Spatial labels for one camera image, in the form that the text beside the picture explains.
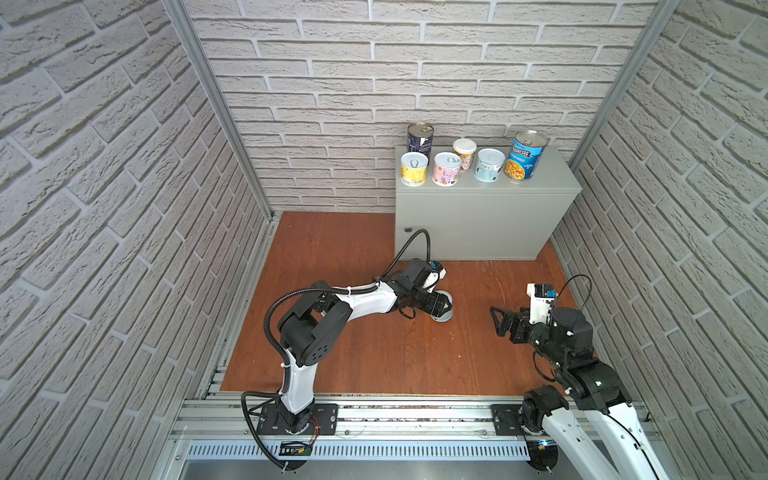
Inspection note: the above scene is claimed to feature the white lid orange can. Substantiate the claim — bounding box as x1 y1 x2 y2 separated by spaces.
452 138 477 172

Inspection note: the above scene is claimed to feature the blue label soup can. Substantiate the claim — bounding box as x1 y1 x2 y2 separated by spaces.
503 130 549 181

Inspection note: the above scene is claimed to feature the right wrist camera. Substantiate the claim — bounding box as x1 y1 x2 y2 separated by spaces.
526 283 558 324

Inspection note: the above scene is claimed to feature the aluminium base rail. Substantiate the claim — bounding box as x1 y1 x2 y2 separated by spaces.
173 392 655 445

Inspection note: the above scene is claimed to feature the dark purple label can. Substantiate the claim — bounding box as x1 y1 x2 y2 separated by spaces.
407 122 434 157

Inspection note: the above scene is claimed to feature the white lid purple can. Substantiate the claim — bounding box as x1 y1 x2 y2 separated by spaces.
432 152 462 187

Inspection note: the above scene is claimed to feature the silver can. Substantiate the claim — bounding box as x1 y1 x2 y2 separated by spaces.
431 290 454 323
474 148 506 183

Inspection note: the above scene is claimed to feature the grey metal cabinet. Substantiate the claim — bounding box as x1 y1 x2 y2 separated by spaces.
394 148 582 261

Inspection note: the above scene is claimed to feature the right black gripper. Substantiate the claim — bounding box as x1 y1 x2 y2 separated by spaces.
491 305 565 372

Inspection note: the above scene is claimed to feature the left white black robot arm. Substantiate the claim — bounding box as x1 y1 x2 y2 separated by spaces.
263 259 452 434

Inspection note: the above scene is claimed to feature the yellow label pull-tab can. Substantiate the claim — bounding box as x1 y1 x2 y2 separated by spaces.
400 152 428 187

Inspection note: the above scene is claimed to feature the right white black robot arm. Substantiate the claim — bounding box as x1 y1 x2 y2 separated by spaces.
490 307 669 479

